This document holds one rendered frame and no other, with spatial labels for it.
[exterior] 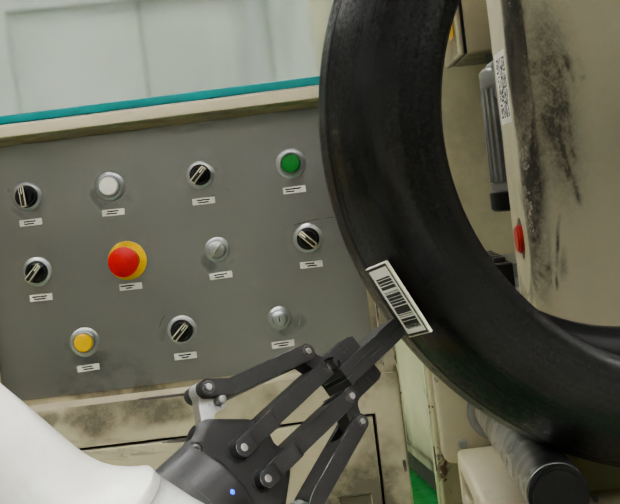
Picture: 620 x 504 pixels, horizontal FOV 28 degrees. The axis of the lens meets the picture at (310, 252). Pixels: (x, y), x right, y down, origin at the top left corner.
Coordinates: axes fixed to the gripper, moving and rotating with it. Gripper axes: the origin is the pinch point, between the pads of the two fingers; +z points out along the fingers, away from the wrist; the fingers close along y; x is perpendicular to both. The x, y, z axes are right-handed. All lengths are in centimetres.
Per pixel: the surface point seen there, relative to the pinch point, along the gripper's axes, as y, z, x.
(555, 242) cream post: 6.9, 38.7, -12.5
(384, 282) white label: -3.4, 2.9, 3.5
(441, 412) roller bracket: 13.3, 22.8, -23.7
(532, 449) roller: 14.2, 7.4, 0.4
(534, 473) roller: 14.3, 3.2, 3.7
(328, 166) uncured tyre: -12.6, 6.7, 2.2
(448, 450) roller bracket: 16.8, 21.5, -24.9
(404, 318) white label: -0.4, 2.9, 2.9
